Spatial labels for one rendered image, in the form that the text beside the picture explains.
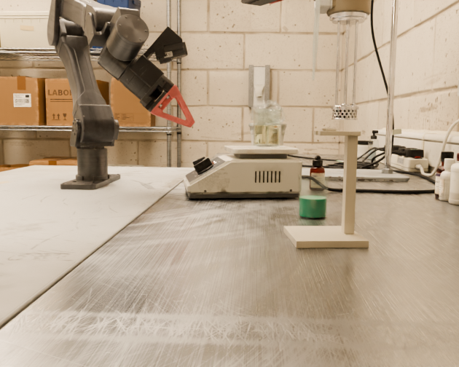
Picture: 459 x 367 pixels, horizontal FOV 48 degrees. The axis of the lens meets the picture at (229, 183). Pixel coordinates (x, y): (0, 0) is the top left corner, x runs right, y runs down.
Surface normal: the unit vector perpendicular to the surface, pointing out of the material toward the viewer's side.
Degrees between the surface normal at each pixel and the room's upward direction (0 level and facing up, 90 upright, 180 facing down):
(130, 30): 64
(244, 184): 90
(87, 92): 53
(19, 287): 0
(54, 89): 91
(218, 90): 90
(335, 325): 0
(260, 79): 90
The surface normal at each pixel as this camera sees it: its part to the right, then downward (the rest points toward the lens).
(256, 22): -0.05, 0.11
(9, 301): 0.01, -0.99
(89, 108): 0.43, -0.51
